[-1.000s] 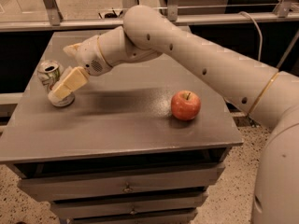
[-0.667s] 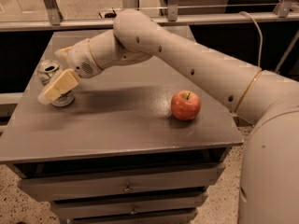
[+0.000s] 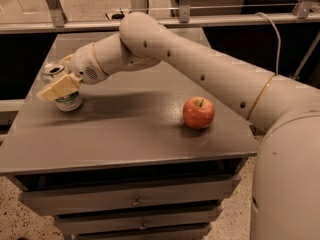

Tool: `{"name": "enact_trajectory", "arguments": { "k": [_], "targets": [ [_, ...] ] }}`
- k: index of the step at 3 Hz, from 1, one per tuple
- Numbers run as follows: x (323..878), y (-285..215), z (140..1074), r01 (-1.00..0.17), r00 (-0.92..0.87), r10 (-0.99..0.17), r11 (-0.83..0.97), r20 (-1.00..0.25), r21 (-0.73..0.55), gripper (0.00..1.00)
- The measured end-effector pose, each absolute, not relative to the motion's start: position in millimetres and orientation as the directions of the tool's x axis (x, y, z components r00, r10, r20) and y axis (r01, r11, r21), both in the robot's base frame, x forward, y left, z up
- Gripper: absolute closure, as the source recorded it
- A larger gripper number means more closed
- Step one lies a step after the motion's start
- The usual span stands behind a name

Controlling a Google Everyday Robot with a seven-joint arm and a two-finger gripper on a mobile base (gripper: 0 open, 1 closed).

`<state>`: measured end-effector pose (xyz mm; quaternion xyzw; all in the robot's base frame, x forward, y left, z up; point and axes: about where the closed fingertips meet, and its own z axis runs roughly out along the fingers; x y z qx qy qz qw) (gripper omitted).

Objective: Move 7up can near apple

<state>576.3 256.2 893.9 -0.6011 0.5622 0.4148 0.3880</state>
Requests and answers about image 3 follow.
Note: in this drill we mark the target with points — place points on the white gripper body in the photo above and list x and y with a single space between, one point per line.
83 65

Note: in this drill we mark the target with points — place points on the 7up soda can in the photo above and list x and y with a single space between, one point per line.
67 103

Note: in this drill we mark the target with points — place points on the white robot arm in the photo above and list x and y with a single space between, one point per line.
286 190

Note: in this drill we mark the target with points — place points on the red apple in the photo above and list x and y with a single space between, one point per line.
198 112

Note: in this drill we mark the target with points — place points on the grey drawer cabinet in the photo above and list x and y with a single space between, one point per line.
129 129

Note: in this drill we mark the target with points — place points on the top grey drawer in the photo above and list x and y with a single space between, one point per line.
132 195

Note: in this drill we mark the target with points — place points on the grey drawer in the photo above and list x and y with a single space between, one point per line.
178 232
132 195
135 220

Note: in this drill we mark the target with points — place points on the middle grey drawer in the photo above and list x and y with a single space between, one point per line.
135 220

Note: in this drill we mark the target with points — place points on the bottom grey drawer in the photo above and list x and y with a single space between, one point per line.
178 232

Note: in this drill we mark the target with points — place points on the metal railing frame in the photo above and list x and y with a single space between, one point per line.
35 16

